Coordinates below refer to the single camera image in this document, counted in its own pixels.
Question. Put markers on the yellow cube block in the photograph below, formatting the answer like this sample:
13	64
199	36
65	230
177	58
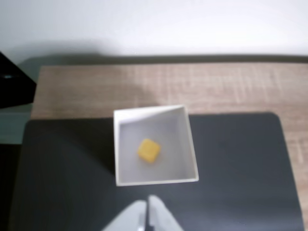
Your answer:
148	151

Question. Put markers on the black glossy object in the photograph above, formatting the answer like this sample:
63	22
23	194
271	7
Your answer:
14	84

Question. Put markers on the dark grey table mat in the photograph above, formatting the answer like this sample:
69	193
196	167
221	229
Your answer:
240	168

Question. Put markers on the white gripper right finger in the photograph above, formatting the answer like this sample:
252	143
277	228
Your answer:
162	216

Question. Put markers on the white open box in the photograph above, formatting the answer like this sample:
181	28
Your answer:
154	173

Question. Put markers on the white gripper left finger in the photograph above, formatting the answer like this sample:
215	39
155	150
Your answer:
127	219

